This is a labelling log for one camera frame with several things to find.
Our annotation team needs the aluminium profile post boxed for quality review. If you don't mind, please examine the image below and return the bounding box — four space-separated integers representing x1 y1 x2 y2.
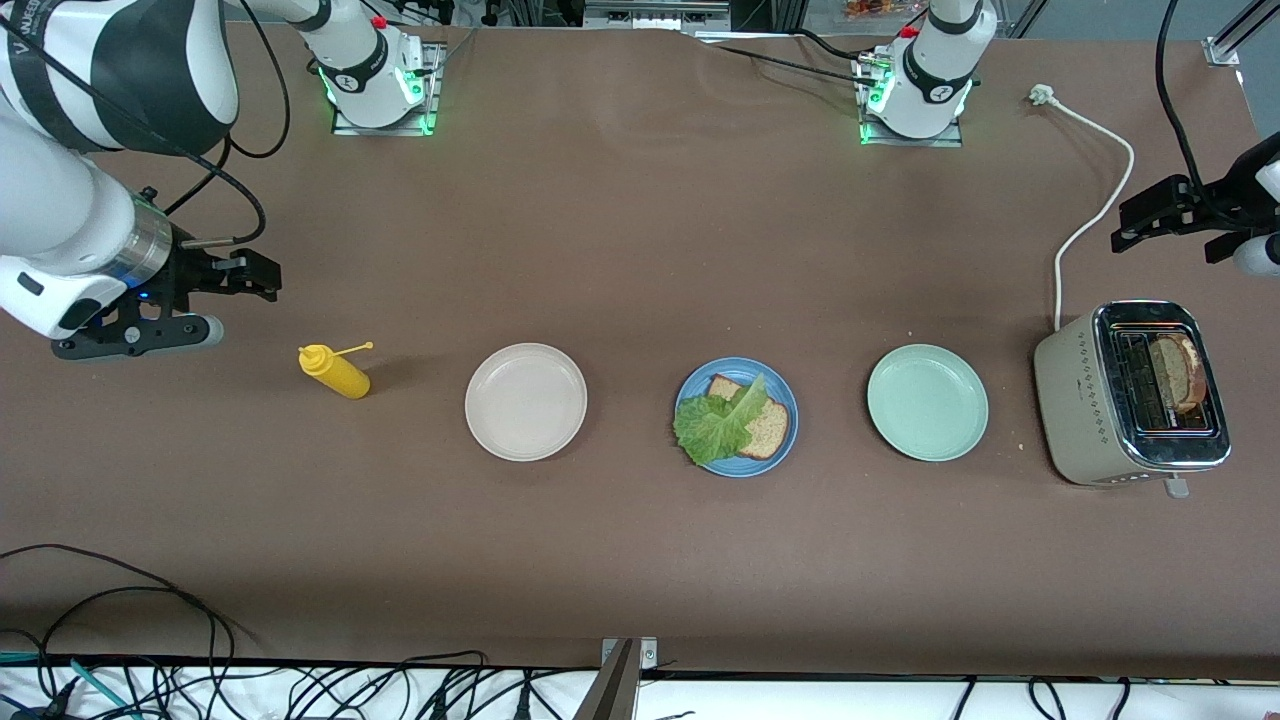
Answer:
572 640 641 720

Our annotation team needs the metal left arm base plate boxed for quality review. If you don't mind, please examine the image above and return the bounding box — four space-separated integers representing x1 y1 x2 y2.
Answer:
852 55 966 149

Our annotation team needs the brown bread slice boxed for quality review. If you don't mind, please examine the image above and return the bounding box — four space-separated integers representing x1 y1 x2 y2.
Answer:
1148 333 1209 408
707 374 791 461

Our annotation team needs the aluminium corner profile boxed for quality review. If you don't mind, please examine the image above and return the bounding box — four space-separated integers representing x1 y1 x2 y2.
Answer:
1205 0 1269 67

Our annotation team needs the beige chrome toaster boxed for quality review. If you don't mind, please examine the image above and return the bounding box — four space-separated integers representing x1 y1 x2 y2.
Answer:
1033 300 1232 499

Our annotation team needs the white toaster power cable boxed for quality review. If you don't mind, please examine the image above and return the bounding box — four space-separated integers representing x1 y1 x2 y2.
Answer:
1030 84 1137 333

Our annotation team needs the green lettuce leaf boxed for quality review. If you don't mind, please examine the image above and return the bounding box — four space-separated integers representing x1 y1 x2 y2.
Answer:
673 375 769 467

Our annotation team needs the teal cable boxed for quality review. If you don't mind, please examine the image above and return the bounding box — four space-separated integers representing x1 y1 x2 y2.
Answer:
0 653 136 720

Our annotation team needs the black cable bundle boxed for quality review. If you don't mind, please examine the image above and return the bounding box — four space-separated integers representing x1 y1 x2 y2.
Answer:
0 650 701 720

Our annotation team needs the metal table bracket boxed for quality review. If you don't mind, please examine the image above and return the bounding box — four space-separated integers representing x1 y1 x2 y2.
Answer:
600 637 658 673

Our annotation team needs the yellow squeeze sauce bottle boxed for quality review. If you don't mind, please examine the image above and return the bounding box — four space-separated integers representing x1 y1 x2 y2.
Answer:
298 341 375 400

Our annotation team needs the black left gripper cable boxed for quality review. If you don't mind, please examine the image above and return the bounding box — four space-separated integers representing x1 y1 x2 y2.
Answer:
1155 0 1216 201

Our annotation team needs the black base cable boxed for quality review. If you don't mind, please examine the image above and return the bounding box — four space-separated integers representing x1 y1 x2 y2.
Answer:
700 28 881 91

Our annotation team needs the blue round plate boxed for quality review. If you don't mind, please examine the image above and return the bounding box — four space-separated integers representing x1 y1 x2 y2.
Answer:
675 358 799 478

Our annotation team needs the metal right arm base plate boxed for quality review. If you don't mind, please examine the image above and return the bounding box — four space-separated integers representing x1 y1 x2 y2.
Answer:
330 42 446 138

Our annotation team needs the mint green round plate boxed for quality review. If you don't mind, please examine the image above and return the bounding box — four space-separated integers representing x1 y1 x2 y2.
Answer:
866 344 990 463

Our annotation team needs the black cable loop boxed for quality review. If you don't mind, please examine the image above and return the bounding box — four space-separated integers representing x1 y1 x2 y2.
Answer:
0 545 236 691

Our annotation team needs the beige round plate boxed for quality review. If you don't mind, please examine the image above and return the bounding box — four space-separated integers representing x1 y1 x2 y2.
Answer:
465 343 589 463

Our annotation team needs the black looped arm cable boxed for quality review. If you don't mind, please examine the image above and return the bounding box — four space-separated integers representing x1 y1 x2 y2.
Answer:
222 0 293 161

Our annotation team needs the aluminium rail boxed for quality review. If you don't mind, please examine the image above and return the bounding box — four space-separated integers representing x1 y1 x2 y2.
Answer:
583 0 731 31

